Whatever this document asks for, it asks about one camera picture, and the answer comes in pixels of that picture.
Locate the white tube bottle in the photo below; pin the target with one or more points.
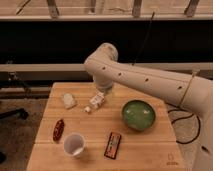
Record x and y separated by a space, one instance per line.
95 103

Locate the dark red oblong object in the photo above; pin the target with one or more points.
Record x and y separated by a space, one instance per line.
58 130

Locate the white sponge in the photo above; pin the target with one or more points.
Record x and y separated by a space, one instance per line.
68 100

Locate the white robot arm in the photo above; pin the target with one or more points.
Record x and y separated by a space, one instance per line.
189 92

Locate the red snack bar wrapper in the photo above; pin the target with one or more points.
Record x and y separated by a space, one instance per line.
112 145

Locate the green ceramic bowl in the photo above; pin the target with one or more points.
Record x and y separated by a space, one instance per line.
138 115

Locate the black office chair base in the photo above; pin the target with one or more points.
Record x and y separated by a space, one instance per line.
21 113

